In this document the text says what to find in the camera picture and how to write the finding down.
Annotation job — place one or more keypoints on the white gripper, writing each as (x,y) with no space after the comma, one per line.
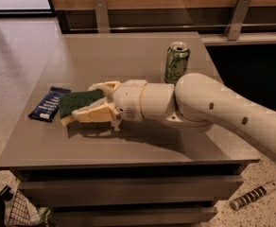
(128,98)

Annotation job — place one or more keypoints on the green and yellow sponge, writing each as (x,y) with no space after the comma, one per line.
(74,101)

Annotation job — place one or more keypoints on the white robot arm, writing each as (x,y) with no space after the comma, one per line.
(195,101)

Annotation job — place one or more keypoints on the blue rxbar blueberry wrapper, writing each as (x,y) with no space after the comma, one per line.
(49,105)

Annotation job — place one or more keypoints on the grey drawer cabinet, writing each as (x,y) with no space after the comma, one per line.
(38,151)

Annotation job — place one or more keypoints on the green soda can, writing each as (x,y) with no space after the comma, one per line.
(176,62)

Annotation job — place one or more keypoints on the upper grey drawer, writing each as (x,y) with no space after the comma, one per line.
(131,191)

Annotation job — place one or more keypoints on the grey drawer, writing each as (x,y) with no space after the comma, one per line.
(131,191)
(133,218)

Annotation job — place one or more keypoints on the lower grey drawer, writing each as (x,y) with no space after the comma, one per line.
(133,218)

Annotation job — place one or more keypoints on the left metal bracket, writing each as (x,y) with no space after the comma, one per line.
(102,16)

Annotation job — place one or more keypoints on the metal bracket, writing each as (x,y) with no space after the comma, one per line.
(233,29)
(102,16)

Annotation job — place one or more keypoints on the wire mesh basket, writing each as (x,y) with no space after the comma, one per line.
(22,213)

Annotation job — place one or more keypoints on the right metal bracket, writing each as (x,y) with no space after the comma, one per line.
(233,29)

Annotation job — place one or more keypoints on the striped black white handle tool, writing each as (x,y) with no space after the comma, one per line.
(253,195)

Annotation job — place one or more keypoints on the horizontal metal rail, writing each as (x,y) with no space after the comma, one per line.
(246,28)

